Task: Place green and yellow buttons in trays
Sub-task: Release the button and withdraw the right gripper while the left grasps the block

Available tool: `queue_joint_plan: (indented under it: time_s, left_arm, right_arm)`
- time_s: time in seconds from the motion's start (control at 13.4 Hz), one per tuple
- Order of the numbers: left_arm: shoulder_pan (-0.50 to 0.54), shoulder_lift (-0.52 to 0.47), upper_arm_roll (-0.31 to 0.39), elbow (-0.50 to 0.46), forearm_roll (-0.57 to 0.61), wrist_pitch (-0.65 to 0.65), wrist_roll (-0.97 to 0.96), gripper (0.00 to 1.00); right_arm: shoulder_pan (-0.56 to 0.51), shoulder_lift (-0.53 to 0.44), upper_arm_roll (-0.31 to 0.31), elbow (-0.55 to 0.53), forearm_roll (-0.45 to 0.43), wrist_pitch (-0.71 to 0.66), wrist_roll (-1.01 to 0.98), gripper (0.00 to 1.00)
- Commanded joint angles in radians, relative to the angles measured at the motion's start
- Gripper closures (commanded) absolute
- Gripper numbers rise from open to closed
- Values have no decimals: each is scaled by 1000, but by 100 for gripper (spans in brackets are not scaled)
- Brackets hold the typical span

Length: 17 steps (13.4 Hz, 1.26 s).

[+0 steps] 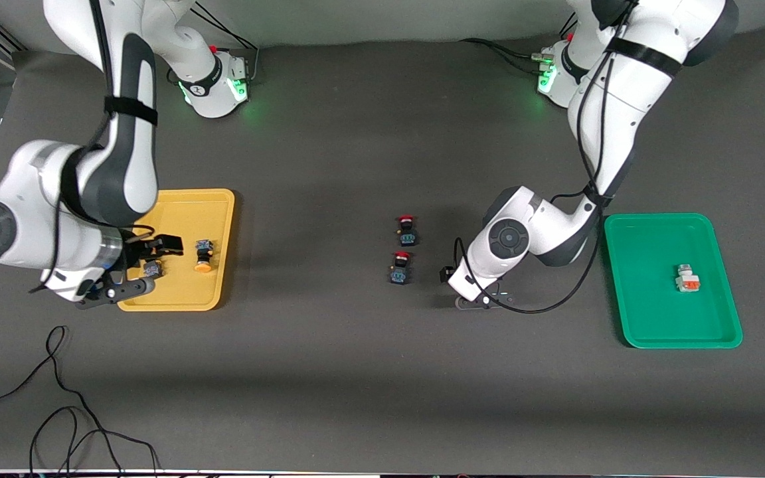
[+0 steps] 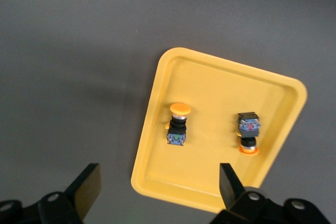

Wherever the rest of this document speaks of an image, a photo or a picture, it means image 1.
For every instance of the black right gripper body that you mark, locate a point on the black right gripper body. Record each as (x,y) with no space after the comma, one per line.
(135,255)

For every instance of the yellow push button red contact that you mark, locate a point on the yellow push button red contact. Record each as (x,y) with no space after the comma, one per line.
(153,269)

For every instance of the yellow push button green contact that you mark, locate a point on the yellow push button green contact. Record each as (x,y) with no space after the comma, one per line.
(203,249)

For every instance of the white and orange push button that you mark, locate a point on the white and orange push button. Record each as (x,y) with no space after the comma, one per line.
(688,282)

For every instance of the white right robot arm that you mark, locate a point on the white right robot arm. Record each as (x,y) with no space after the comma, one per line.
(24,219)

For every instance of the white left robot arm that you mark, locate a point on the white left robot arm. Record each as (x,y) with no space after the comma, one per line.
(509,239)

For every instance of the yellow plastic tray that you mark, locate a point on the yellow plastic tray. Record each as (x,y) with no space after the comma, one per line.
(183,212)

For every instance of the green plastic tray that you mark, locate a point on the green plastic tray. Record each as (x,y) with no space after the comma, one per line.
(655,299)

